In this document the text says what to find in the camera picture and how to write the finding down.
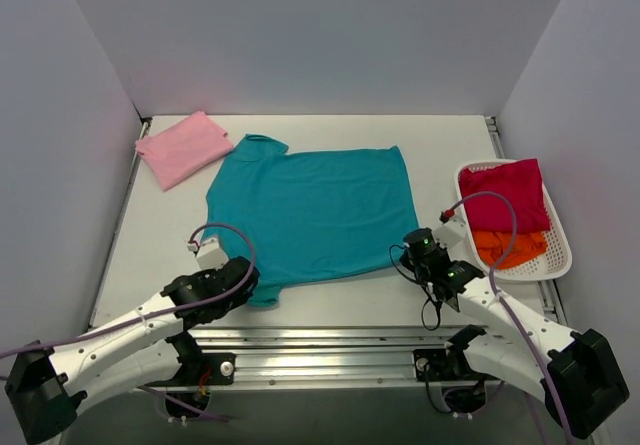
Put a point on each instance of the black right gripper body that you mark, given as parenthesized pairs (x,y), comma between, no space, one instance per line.
(451,295)

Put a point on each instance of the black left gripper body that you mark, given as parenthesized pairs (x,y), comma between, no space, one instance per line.
(245,275)

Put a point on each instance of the teal t shirt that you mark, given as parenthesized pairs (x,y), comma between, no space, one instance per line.
(310,216)

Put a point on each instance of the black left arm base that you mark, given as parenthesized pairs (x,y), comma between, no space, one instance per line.
(192,366)

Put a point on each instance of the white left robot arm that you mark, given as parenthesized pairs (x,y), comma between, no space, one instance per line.
(50,385)

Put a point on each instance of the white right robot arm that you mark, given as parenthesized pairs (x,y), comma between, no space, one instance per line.
(575,375)

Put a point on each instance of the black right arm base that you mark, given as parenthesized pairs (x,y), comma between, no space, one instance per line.
(448,363)

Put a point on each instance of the orange t shirt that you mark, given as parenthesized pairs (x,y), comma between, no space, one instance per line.
(491,245)

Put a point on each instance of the folded pink t shirt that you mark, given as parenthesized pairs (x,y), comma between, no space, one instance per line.
(183,149)

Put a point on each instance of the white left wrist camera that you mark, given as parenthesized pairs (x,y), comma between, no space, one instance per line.
(209,253)

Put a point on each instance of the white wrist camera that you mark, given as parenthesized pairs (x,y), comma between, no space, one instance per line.
(452,231)
(209,253)

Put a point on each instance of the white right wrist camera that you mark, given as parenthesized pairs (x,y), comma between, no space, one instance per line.
(452,231)

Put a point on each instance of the aluminium mounting rail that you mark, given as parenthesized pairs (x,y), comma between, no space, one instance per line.
(316,355)

